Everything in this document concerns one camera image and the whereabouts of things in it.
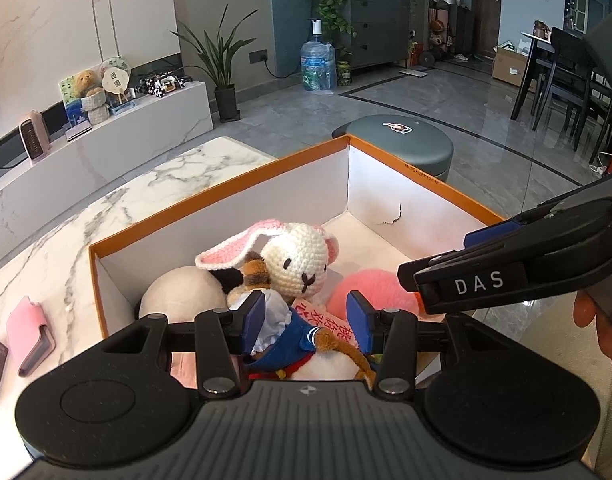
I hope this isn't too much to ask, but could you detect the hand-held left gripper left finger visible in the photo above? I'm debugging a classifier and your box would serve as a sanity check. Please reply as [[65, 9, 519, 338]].
[[101, 289, 267, 397]]

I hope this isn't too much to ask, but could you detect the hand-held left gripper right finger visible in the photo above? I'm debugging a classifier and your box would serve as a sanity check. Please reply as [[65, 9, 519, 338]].
[[346, 290, 474, 396]]

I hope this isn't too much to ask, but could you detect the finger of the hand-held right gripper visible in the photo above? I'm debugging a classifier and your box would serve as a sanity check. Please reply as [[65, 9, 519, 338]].
[[397, 227, 612, 316], [463, 199, 612, 251]]

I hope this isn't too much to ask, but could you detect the bear plush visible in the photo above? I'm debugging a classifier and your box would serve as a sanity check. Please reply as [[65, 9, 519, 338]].
[[228, 290, 377, 387]]

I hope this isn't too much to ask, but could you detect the pink fluffy ball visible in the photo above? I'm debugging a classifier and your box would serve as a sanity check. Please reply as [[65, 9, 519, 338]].
[[326, 268, 421, 322]]

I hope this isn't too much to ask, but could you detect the white crochet bunny plush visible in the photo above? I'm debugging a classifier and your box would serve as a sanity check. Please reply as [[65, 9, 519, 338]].
[[195, 218, 341, 301]]

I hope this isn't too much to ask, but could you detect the orange-edged white box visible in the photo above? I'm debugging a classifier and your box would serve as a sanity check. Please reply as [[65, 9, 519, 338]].
[[88, 134, 509, 391]]

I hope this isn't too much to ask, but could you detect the person's right hand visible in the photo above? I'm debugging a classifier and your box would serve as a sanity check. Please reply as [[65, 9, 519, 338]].
[[573, 287, 612, 391]]

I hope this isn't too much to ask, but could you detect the pink card with red print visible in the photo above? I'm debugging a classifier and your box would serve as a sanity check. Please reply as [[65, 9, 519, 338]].
[[291, 297, 361, 350]]

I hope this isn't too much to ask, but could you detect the white calico cat plush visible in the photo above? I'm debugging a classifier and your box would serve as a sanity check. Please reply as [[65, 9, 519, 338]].
[[138, 255, 274, 321]]

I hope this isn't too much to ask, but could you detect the round grey stool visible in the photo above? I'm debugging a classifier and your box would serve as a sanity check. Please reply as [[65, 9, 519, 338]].
[[332, 114, 455, 187]]

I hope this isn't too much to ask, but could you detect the brown cardboard carton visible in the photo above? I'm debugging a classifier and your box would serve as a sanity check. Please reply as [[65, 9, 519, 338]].
[[492, 46, 530, 87]]

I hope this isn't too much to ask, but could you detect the black dining chair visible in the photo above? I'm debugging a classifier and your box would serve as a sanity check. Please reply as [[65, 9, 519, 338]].
[[532, 26, 604, 152]]

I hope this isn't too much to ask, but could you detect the beige sofa cushion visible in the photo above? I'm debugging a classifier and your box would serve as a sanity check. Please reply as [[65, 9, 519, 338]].
[[580, 360, 612, 480]]

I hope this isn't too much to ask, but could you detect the black dining table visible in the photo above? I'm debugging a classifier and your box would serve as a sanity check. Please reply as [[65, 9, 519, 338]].
[[510, 30, 612, 126]]

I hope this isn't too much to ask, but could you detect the white marble TV cabinet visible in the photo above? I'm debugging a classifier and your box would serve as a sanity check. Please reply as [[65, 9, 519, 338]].
[[0, 80, 215, 273]]

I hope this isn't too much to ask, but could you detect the potted green plant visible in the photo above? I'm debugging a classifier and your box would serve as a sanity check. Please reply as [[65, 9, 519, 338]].
[[171, 20, 259, 124]]

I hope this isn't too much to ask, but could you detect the dark wooden door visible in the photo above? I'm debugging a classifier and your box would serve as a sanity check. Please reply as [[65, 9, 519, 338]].
[[473, 0, 502, 59]]

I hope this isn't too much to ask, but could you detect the pink leather key wallet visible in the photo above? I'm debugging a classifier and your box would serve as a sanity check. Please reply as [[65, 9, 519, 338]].
[[5, 296, 58, 378]]

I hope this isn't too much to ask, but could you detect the blue water bottle with pump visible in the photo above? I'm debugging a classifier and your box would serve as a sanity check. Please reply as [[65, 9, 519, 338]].
[[300, 17, 337, 92]]

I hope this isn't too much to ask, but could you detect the dark grey dresser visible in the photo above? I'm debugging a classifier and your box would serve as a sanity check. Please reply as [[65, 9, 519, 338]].
[[348, 0, 412, 69]]

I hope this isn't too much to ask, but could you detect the black and white toy car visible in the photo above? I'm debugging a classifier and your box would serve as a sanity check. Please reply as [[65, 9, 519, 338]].
[[135, 74, 193, 99]]

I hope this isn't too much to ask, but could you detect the round white hand fan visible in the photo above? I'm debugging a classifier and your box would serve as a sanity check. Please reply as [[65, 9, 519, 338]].
[[100, 56, 135, 99]]

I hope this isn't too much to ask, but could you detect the illustrated standing card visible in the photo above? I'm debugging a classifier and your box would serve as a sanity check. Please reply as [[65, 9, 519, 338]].
[[58, 77, 85, 127]]

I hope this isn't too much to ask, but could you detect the pink space heater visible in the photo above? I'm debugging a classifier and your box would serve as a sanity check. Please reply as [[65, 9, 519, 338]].
[[18, 110, 52, 162]]

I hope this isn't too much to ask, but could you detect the brown teddy bear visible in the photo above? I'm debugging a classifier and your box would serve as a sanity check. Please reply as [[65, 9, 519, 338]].
[[75, 70, 105, 99]]

